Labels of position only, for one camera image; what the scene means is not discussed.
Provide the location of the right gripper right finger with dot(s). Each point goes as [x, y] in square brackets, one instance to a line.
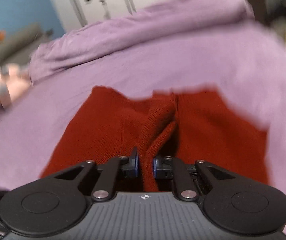
[172, 174]

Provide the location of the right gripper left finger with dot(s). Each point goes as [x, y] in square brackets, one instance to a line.
[119, 174]

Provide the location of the dark red knit cardigan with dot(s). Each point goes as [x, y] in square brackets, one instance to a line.
[189, 126]

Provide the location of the purple bed sheet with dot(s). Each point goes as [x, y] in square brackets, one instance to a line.
[245, 61]

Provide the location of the pink plush toy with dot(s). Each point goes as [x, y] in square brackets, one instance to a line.
[14, 82]

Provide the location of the grey headboard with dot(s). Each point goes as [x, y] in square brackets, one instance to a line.
[18, 47]

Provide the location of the purple duvet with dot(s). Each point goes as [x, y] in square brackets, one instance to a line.
[161, 19]

